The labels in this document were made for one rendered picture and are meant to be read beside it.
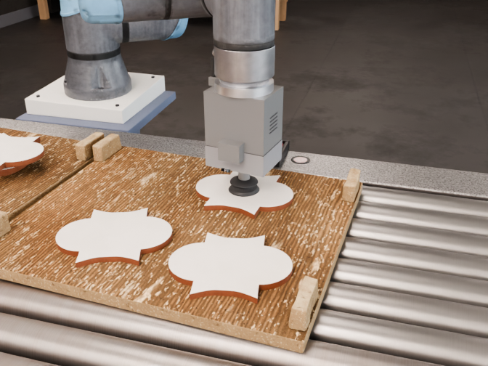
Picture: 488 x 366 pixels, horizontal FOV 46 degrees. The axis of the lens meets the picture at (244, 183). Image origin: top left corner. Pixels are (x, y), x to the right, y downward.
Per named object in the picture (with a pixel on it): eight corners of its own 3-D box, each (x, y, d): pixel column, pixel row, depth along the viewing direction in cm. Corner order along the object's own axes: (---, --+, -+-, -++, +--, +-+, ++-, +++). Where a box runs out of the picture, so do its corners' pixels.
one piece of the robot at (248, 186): (224, 176, 77) (224, 189, 78) (250, 182, 76) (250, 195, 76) (237, 165, 80) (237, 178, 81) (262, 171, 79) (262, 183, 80)
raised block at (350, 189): (348, 183, 82) (350, 165, 81) (361, 185, 82) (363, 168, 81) (340, 202, 77) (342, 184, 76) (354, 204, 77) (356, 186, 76)
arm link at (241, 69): (259, 54, 65) (197, 47, 68) (259, 93, 67) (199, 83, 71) (284, 41, 71) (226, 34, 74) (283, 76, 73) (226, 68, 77)
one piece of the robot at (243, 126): (186, 67, 68) (192, 189, 75) (254, 77, 64) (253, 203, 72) (224, 49, 76) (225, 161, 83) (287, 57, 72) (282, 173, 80)
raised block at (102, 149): (112, 147, 94) (110, 131, 93) (122, 148, 94) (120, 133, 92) (92, 161, 89) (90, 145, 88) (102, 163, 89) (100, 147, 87)
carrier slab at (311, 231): (116, 153, 96) (115, 144, 95) (362, 191, 84) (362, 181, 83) (-40, 269, 66) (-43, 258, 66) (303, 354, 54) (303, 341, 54)
